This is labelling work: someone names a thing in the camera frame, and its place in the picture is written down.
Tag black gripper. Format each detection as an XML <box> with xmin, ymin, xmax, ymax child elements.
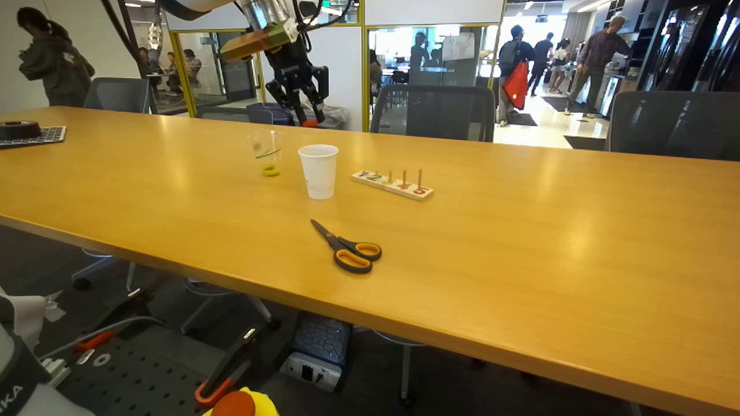
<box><xmin>266</xmin><ymin>42</ymin><xmax>328</xmax><ymax>124</ymax></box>

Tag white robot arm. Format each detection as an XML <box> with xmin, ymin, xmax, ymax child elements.
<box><xmin>155</xmin><ymin>0</ymin><xmax>328</xmax><ymax>124</ymax></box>

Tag clear plastic cup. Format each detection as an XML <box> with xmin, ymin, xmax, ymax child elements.
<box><xmin>252</xmin><ymin>130</ymin><xmax>279</xmax><ymax>179</ymax></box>

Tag white paper cup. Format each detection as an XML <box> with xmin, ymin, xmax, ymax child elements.
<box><xmin>299</xmin><ymin>144</ymin><xmax>338</xmax><ymax>202</ymax></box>

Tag white number peg board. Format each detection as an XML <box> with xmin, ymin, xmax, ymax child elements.
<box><xmin>352</xmin><ymin>169</ymin><xmax>434</xmax><ymax>202</ymax></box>

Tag grey office chair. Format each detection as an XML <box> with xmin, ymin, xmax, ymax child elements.
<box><xmin>370</xmin><ymin>85</ymin><xmax>494</xmax><ymax>142</ymax></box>
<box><xmin>605</xmin><ymin>90</ymin><xmax>740</xmax><ymax>162</ymax></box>

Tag power strip on floor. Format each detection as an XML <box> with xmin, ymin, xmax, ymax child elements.
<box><xmin>279</xmin><ymin>352</ymin><xmax>341</xmax><ymax>393</ymax></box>

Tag black keyboard device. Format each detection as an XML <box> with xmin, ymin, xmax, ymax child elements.
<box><xmin>0</xmin><ymin>120</ymin><xmax>67</xmax><ymax>147</ymax></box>

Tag yellow red emergency stop button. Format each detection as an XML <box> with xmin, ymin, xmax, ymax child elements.
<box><xmin>204</xmin><ymin>388</ymin><xmax>279</xmax><ymax>416</ymax></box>

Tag grey office chair right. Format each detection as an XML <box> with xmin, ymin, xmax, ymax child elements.
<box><xmin>605</xmin><ymin>90</ymin><xmax>740</xmax><ymax>162</ymax></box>

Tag wrist camera wooden mount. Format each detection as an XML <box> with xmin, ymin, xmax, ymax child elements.
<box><xmin>220</xmin><ymin>21</ymin><xmax>299</xmax><ymax>60</ymax></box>

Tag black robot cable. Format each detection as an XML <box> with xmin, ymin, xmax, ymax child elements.
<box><xmin>292</xmin><ymin>0</ymin><xmax>355</xmax><ymax>33</ymax></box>

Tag orange handled scissors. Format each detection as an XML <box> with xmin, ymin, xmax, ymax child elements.
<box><xmin>313</xmin><ymin>219</ymin><xmax>382</xmax><ymax>274</ymax></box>

